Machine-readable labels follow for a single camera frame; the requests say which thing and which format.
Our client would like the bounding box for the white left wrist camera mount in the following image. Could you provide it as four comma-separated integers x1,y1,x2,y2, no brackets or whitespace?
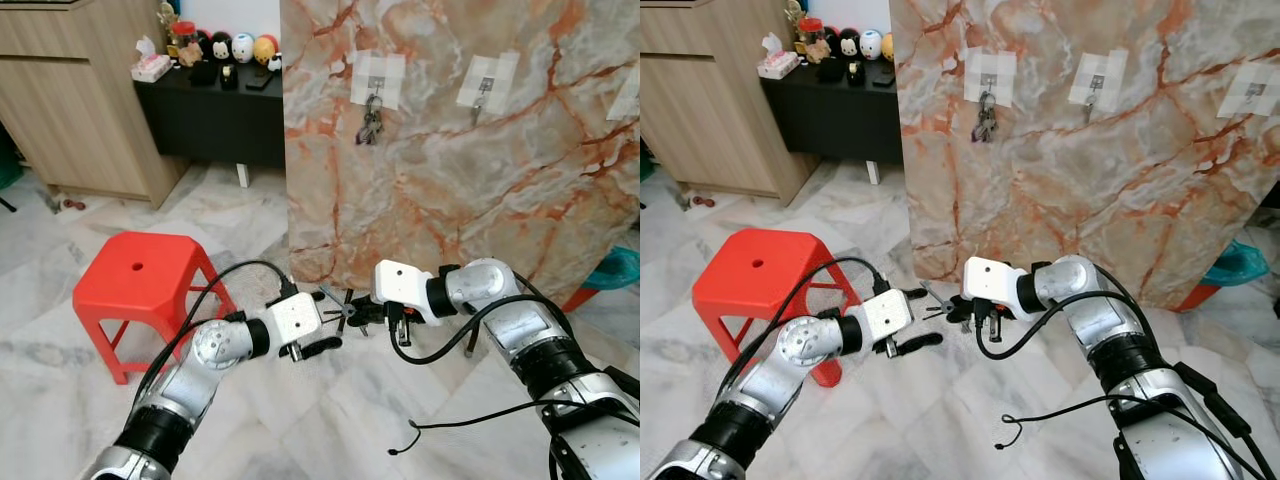
855,290,915,346
266,292,324,348

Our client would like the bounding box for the light wooden cabinet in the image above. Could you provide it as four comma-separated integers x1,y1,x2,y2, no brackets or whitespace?
0,0,191,209
640,0,823,208

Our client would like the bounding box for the red plastic stool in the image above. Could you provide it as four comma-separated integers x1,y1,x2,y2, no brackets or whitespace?
692,228,863,389
72,231,239,386

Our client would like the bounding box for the metal hook white adhesive patch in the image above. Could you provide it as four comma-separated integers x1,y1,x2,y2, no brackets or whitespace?
350,50,407,111
963,50,1019,106
1215,62,1280,119
606,65,641,123
456,52,521,126
1067,50,1131,123

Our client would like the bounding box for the teal plastic basin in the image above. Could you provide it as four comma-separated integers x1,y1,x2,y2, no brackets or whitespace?
583,246,641,291
1200,240,1271,288

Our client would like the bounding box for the thin black cable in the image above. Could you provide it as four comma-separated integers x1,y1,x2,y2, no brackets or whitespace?
995,393,1276,480
388,395,641,457

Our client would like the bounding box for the red lid snack jar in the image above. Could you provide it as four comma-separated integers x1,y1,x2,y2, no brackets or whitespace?
797,17,826,63
170,20,199,67

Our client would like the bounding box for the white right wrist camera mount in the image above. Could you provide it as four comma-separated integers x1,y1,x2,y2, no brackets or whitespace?
373,261,433,326
962,256,1023,319

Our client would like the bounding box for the marble pattern panel board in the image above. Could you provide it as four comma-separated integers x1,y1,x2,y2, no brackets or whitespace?
888,0,1280,309
278,0,641,311

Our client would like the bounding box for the pink tissue pack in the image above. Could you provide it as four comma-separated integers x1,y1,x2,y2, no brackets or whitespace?
757,33,801,81
131,38,173,83

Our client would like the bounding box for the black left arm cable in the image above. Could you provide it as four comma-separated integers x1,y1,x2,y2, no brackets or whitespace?
133,260,299,406
720,256,891,401

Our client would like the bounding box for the black low sideboard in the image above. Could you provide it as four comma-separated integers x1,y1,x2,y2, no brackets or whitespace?
760,60,899,186
133,62,286,189

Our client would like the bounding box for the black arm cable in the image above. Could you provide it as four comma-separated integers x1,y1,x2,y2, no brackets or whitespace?
390,292,571,366
720,256,891,401
975,288,1161,361
133,260,299,406

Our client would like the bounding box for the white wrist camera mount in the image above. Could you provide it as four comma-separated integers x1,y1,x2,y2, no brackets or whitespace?
266,292,324,348
962,256,1023,319
373,261,433,326
855,290,915,346

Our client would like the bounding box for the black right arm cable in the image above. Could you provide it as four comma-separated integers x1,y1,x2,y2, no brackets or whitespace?
390,292,571,366
975,288,1161,361

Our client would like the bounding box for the green storage box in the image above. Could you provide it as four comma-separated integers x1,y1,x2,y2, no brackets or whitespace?
0,130,23,191

